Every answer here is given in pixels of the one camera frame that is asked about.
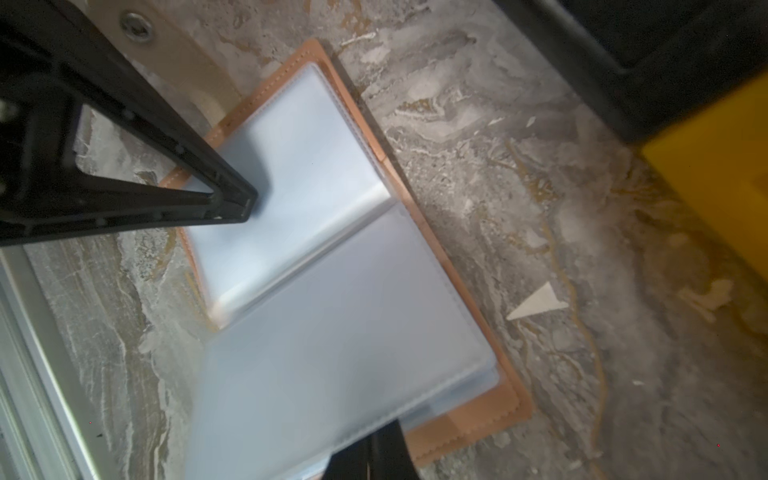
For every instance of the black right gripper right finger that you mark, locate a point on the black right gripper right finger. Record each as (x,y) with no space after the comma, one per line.
(389,455)

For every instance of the finger of the black triangular left gripper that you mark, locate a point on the finger of the black triangular left gripper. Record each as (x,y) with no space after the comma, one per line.
(88,145)

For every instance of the tan leather card holder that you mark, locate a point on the tan leather card holder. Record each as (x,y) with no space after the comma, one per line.
(337,309)

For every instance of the black plastic bin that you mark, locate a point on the black plastic bin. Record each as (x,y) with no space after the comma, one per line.
(643,65)

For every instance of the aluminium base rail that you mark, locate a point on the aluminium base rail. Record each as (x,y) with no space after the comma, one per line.
(48,426)

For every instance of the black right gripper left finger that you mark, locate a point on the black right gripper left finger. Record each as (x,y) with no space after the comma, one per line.
(350,463)

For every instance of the yellow plastic bin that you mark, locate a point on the yellow plastic bin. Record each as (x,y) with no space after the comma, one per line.
(716,160)

